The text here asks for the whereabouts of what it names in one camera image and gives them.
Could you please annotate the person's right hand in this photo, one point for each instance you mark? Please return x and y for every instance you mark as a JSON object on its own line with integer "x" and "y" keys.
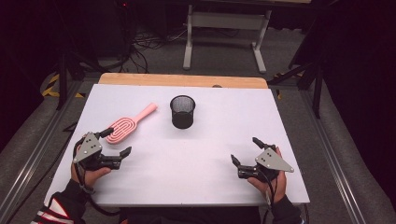
{"x": 280, "y": 186}

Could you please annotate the wooden table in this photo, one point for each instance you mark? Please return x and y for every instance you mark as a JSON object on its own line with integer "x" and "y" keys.
{"x": 174, "y": 80}

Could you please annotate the black metal stand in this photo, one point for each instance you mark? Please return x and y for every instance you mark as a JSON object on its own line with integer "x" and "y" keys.
{"x": 63, "y": 81}
{"x": 317, "y": 90}

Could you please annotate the white metal desk frame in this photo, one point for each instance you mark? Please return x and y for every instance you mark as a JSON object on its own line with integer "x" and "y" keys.
{"x": 227, "y": 21}

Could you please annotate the yellow black hazard tape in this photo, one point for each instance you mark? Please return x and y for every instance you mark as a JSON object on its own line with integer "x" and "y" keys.
{"x": 51, "y": 90}
{"x": 278, "y": 93}

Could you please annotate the white board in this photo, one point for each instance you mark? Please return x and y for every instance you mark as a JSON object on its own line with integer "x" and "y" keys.
{"x": 186, "y": 161}

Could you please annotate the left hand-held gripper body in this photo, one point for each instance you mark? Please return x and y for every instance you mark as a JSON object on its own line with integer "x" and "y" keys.
{"x": 88, "y": 150}

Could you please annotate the black mesh pen holder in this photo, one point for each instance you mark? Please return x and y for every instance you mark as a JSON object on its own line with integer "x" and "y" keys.
{"x": 182, "y": 115}

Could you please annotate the pink hairbrush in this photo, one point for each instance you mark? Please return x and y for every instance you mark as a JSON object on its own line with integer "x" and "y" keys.
{"x": 124, "y": 126}

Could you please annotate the person's dark lap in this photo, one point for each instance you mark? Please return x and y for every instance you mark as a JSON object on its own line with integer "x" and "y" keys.
{"x": 190, "y": 216}

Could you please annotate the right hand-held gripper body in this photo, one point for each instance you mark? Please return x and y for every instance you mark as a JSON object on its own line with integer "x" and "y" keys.
{"x": 271, "y": 162}

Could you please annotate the aluminium floor rail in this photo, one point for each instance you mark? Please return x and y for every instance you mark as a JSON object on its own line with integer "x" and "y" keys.
{"x": 336, "y": 161}
{"x": 34, "y": 161}

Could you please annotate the person's left hand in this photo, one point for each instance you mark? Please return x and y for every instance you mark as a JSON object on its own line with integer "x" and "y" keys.
{"x": 93, "y": 176}

